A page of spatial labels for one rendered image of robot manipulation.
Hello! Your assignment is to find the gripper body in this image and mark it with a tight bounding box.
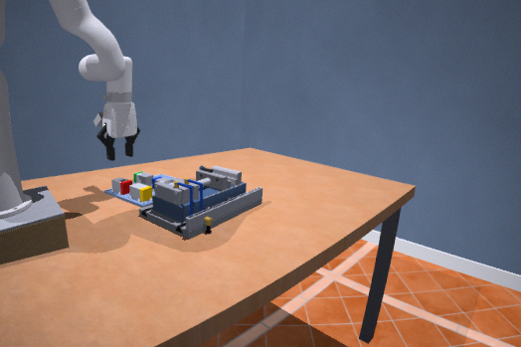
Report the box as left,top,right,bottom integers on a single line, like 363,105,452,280
102,102,137,138

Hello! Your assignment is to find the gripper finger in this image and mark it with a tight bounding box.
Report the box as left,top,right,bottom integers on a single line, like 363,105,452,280
96,124,115,161
125,127,140,157

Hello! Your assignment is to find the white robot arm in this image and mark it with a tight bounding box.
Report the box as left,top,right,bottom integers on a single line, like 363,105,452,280
0,0,132,219

